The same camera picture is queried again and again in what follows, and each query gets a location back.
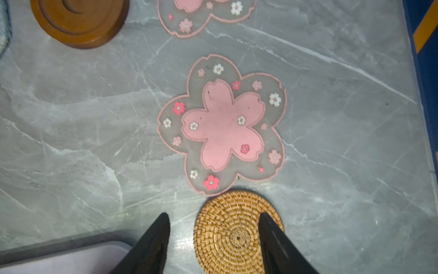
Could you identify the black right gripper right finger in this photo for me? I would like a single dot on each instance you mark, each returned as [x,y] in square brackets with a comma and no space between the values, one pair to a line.
[279,254]

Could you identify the tan rattan round coaster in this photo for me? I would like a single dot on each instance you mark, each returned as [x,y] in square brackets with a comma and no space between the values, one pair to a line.
[226,237]

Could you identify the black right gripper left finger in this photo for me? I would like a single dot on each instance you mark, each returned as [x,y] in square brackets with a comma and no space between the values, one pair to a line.
[149,254]

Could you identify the lavender plastic tray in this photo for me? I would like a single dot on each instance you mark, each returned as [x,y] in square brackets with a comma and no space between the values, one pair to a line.
[95,259]

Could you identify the light blue woven coaster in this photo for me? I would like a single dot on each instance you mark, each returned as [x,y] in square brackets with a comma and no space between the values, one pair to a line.
[5,26]

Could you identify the pink flower coaster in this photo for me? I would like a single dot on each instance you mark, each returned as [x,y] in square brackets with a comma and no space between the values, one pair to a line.
[225,125]
[185,19]

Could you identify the brown wooden round coaster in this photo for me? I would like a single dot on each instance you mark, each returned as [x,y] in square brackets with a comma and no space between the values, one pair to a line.
[81,24]

